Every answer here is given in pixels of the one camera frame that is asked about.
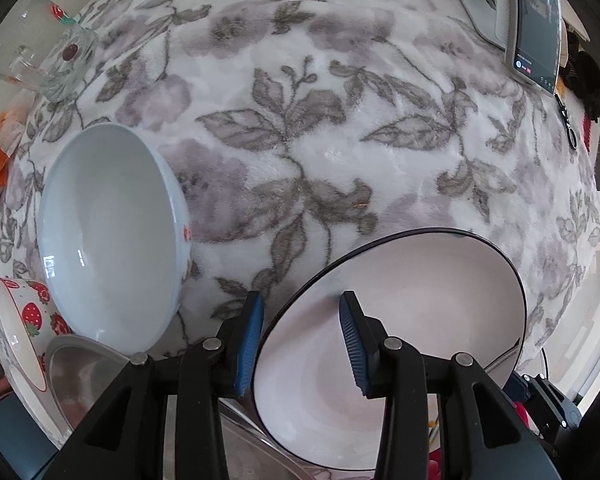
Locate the white plate black rim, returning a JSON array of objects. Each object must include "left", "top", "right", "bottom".
[{"left": 252, "top": 228, "right": 527, "bottom": 471}]

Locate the strawberry pattern round bowl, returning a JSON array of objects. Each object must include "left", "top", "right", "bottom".
[{"left": 0, "top": 278, "right": 71, "bottom": 448}]

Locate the small light blue bowl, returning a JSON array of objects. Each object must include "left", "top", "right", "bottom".
[{"left": 38, "top": 122, "right": 192, "bottom": 356}]

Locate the orange snack packet left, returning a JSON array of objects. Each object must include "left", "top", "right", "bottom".
[{"left": 0, "top": 102, "right": 30, "bottom": 192}]

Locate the floral grey white tablecloth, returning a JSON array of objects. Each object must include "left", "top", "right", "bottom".
[{"left": 0, "top": 0, "right": 600, "bottom": 362}]

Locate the clear glass mug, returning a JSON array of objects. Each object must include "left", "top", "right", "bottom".
[{"left": 0, "top": 0, "right": 98, "bottom": 103}]

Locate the smartphone on stand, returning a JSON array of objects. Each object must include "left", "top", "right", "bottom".
[{"left": 505, "top": 0, "right": 562, "bottom": 96}]

